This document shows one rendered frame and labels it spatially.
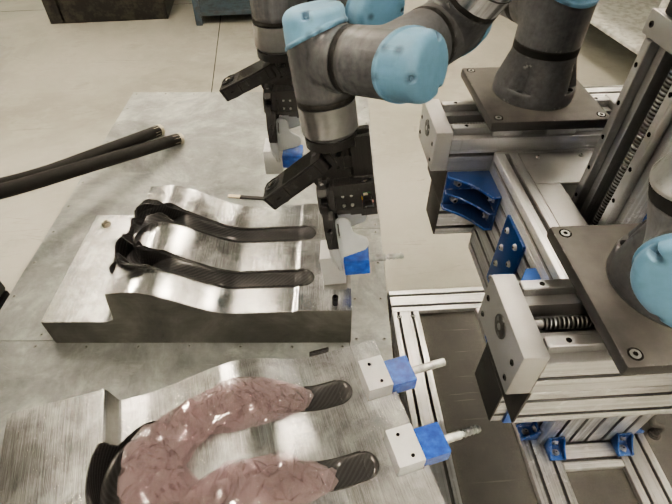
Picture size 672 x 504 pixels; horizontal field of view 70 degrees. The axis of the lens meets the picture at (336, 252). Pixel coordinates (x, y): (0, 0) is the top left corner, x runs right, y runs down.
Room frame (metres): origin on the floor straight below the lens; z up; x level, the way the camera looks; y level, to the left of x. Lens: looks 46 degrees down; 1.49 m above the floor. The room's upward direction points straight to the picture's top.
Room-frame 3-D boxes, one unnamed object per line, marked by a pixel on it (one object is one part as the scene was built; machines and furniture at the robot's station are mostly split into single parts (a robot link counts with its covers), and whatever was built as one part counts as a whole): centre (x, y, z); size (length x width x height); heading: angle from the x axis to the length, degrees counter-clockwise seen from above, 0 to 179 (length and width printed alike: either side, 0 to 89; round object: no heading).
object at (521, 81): (0.88, -0.38, 1.09); 0.15 x 0.15 x 0.10
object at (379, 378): (0.36, -0.10, 0.85); 0.13 x 0.05 x 0.05; 107
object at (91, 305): (0.58, 0.23, 0.87); 0.50 x 0.26 x 0.14; 90
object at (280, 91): (0.81, 0.09, 1.09); 0.09 x 0.08 x 0.12; 90
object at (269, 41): (0.82, 0.10, 1.17); 0.08 x 0.08 x 0.05
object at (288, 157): (0.81, 0.08, 0.93); 0.13 x 0.05 x 0.05; 90
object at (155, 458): (0.23, 0.14, 0.90); 0.26 x 0.18 x 0.08; 107
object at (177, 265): (0.57, 0.21, 0.92); 0.35 x 0.16 x 0.09; 90
